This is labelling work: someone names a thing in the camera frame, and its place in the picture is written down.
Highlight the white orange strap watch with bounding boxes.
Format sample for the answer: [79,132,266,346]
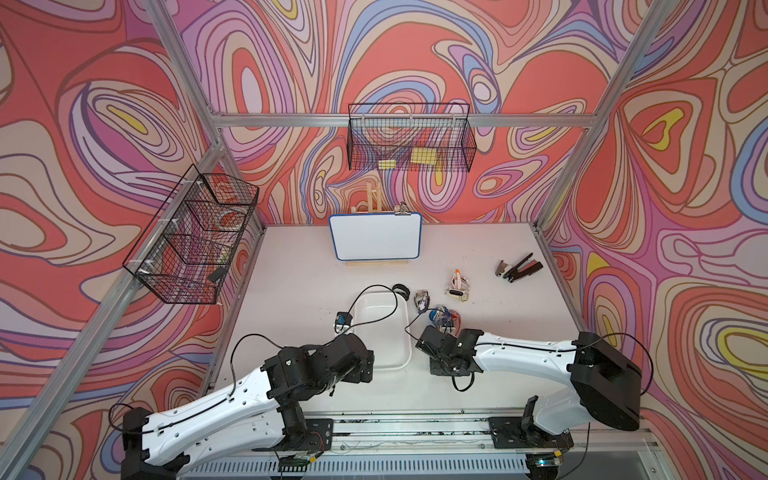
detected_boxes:
[451,269,467,292]

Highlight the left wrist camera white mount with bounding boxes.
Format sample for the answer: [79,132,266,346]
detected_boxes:
[334,311,353,335]

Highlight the black red pliers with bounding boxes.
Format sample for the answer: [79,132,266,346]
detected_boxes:
[495,253,544,283]

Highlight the black wire basket back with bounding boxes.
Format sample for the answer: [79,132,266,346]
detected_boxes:
[347,100,477,172]

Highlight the black binder clip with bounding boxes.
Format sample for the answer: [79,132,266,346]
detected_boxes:
[393,202,412,215]

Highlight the wooden board easel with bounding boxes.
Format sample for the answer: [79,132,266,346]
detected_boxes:
[344,182,409,266]

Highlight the brown purple strap watch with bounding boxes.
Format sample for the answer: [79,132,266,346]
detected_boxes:
[413,290,430,314]

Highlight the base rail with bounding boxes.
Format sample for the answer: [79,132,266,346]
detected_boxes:
[187,410,675,479]

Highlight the black smart watch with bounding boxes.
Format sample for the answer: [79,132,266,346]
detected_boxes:
[392,283,411,301]

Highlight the blue transparent watch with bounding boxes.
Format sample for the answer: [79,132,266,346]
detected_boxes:
[429,305,454,329]

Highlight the white board blue rim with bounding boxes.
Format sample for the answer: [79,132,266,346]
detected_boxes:
[328,212,424,262]

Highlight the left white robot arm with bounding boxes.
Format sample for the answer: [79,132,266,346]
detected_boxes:
[120,334,375,479]

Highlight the black wire basket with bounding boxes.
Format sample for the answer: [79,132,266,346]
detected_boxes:
[122,166,260,305]
[347,100,477,172]

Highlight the white plastic storage box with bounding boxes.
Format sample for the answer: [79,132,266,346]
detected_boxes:
[351,289,412,371]

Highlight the yellow sticky note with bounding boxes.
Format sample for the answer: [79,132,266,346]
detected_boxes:
[410,147,438,165]

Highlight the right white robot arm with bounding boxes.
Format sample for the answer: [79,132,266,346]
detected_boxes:
[415,326,643,451]

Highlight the black wire basket left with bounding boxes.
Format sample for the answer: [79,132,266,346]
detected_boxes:
[122,166,260,305]

